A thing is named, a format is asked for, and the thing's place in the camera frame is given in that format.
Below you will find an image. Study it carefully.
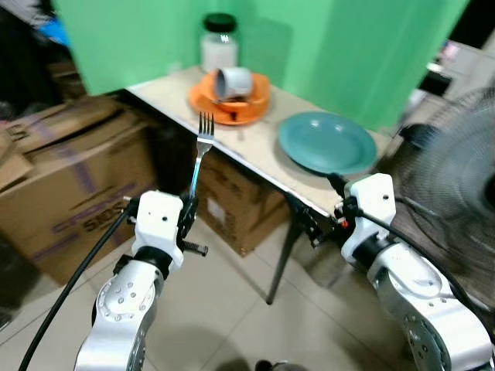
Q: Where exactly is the teal green plate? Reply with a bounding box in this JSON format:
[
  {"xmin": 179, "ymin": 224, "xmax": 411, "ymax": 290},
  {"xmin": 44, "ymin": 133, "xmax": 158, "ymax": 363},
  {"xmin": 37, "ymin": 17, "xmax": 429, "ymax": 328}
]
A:
[{"xmin": 278, "ymin": 111, "xmax": 379, "ymax": 177}]

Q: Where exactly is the beige folding table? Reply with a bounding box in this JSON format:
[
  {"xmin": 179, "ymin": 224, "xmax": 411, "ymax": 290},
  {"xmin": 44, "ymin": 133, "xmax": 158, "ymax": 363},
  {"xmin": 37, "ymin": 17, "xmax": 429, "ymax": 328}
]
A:
[{"xmin": 125, "ymin": 65, "xmax": 397, "ymax": 305}]

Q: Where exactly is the grey ceramic mug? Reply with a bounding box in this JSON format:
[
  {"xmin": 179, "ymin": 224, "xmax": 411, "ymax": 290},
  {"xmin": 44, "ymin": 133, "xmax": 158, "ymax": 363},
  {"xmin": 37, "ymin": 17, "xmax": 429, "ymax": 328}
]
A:
[{"xmin": 213, "ymin": 66, "xmax": 255, "ymax": 102}]

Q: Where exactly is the glass jar with black lid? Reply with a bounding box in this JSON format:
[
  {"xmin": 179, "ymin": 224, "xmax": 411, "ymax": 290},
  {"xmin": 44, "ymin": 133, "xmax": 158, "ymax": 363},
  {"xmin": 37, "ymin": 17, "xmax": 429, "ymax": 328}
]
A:
[{"xmin": 200, "ymin": 12, "xmax": 240, "ymax": 75}]

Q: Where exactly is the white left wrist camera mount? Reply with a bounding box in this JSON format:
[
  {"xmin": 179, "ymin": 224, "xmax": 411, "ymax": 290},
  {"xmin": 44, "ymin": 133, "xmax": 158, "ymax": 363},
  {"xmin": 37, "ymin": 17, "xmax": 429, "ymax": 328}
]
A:
[{"xmin": 131, "ymin": 190, "xmax": 187, "ymax": 273}]

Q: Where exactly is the black standing fan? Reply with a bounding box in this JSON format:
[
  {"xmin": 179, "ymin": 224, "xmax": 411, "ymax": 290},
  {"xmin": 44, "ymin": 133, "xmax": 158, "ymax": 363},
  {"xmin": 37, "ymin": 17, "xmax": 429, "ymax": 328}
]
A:
[{"xmin": 385, "ymin": 88, "xmax": 495, "ymax": 311}]

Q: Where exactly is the green backdrop screen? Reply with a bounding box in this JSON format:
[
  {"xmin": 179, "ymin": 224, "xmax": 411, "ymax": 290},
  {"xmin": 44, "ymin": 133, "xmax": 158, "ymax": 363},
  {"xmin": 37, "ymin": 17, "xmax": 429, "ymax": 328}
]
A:
[{"xmin": 52, "ymin": 0, "xmax": 472, "ymax": 132}]

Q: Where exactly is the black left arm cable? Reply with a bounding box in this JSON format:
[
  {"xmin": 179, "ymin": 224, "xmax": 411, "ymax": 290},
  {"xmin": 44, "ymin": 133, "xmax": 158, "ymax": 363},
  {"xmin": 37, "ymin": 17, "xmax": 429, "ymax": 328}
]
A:
[{"xmin": 17, "ymin": 203, "xmax": 138, "ymax": 371}]

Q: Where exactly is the small brown cardboard box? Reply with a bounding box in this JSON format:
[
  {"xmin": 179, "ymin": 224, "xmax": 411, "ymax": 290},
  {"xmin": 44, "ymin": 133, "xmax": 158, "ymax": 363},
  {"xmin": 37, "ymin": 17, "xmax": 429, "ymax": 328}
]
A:
[{"xmin": 196, "ymin": 150, "xmax": 295, "ymax": 258}]

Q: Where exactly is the orange plastic plate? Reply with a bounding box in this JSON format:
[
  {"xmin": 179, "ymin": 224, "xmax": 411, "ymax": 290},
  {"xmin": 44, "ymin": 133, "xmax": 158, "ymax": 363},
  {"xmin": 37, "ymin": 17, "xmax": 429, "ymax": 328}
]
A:
[{"xmin": 187, "ymin": 71, "xmax": 272, "ymax": 127}]

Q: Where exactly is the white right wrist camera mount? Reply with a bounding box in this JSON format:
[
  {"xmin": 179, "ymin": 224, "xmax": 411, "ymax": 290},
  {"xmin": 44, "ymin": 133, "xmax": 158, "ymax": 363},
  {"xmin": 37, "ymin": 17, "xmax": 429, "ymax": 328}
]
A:
[{"xmin": 340, "ymin": 173, "xmax": 398, "ymax": 261}]

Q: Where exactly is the large printed cardboard box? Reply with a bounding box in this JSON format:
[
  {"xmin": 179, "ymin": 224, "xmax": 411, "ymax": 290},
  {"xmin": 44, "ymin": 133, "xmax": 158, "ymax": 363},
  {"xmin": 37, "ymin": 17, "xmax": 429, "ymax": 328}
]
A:
[{"xmin": 0, "ymin": 91, "xmax": 160, "ymax": 285}]

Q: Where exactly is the silver metal fork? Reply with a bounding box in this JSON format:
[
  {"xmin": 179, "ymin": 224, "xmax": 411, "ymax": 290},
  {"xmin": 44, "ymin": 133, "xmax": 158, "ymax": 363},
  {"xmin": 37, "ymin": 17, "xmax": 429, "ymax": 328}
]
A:
[{"xmin": 189, "ymin": 111, "xmax": 217, "ymax": 203}]

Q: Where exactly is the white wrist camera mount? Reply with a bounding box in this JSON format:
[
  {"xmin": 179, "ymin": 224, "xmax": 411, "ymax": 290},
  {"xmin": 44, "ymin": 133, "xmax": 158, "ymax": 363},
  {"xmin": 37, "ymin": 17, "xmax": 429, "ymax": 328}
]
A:
[
  {"xmin": 340, "ymin": 173, "xmax": 398, "ymax": 261},
  {"xmin": 131, "ymin": 190, "xmax": 187, "ymax": 273}
]

